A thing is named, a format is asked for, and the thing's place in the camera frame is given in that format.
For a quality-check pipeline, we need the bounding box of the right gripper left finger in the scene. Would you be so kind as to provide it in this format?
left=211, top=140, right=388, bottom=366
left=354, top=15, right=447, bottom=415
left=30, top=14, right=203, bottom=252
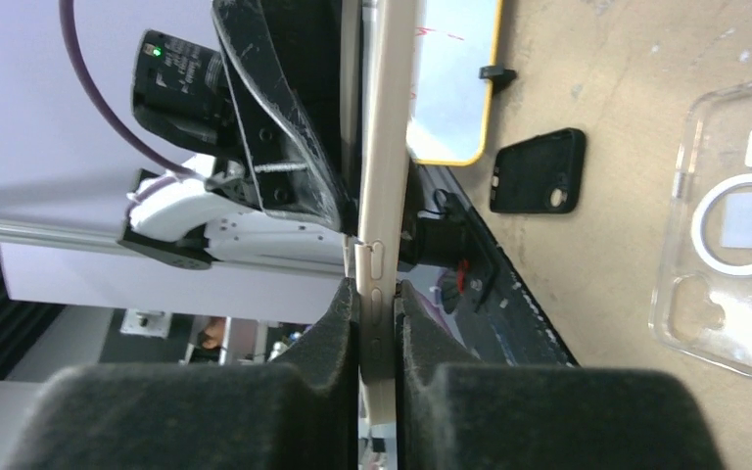
left=6, top=279, right=360, bottom=469

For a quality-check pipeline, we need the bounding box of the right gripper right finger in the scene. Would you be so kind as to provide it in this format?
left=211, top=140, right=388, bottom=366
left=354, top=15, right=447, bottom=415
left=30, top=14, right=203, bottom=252
left=395, top=282, right=724, bottom=469

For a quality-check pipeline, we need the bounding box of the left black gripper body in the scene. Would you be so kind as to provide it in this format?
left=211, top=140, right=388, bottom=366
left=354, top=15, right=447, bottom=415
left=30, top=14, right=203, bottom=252
left=131, top=29, right=245, bottom=160

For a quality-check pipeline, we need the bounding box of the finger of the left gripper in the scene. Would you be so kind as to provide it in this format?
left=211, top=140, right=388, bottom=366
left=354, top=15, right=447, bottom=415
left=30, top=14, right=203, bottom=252
left=211, top=0, right=357, bottom=233

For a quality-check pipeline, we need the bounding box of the beige cased smartphone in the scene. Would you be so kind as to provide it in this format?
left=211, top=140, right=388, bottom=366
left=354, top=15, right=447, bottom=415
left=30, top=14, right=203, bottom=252
left=354, top=0, right=419, bottom=426

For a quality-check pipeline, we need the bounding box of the clear magsafe phone case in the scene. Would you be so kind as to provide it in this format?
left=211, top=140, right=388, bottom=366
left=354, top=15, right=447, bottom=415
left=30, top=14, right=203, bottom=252
left=649, top=81, right=752, bottom=377

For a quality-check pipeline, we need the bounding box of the black phone case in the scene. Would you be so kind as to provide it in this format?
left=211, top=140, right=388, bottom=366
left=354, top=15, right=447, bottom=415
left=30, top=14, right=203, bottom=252
left=489, top=127, right=588, bottom=214

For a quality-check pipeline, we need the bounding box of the yellow framed whiteboard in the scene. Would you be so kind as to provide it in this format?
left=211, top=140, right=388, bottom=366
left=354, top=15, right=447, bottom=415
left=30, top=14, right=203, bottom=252
left=406, top=0, right=504, bottom=166

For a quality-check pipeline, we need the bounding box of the black whiteboard clip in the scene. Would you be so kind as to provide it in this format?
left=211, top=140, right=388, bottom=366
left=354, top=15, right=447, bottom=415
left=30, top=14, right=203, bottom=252
left=478, top=65, right=518, bottom=87

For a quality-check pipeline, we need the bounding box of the black mounting rail base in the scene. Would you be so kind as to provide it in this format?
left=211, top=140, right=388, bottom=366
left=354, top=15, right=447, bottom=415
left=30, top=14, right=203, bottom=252
left=399, top=166, right=578, bottom=367

